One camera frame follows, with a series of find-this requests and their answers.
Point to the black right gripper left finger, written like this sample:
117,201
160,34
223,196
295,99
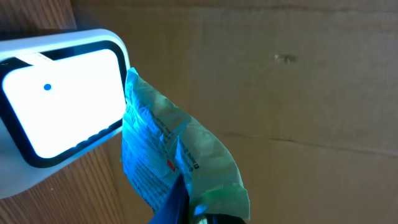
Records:
176,205

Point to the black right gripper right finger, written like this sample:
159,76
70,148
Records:
223,219

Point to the teal tissue packet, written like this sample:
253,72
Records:
161,142

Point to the white barcode scanner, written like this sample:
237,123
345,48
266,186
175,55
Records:
61,96

